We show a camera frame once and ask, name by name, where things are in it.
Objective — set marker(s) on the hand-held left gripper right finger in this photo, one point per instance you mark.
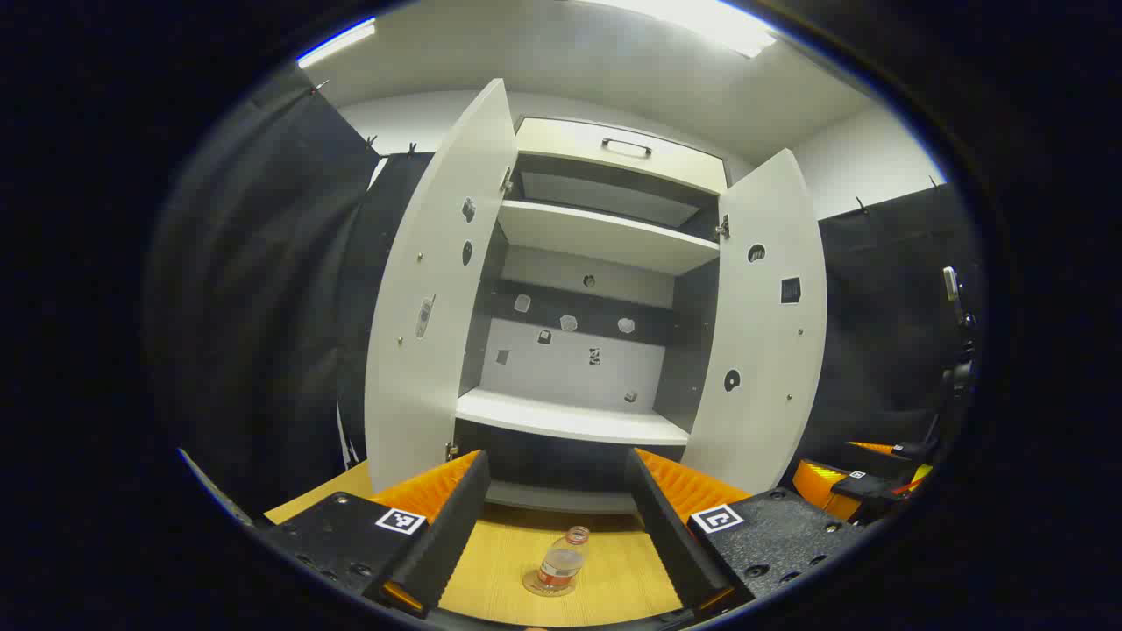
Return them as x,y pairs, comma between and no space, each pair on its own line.
666,535

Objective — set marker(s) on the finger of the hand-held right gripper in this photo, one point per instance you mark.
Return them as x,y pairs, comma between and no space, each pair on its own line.
912,450
824,486

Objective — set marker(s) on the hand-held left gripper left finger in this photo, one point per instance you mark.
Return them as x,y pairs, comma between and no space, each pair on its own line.
447,543

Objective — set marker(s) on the clear plastic bottle red label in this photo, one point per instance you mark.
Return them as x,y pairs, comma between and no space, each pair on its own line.
562,561

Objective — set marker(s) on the black stand with clamp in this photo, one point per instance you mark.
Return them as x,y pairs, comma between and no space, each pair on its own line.
957,377

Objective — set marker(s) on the round wooden coaster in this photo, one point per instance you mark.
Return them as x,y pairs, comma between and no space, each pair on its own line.
531,585

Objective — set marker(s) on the white cabinet shelf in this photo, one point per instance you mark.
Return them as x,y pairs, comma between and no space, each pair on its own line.
570,421
605,237

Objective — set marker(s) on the black backdrop cloth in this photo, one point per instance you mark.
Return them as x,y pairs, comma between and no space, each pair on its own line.
263,307

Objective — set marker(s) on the white and grey cabinet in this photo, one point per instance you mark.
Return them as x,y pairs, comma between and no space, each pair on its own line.
605,237

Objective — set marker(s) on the white cabinet flap panel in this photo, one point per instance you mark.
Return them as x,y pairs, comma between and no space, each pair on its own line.
561,145

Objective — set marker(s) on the ceiling light panel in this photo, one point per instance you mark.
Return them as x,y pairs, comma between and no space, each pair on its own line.
337,42
701,17

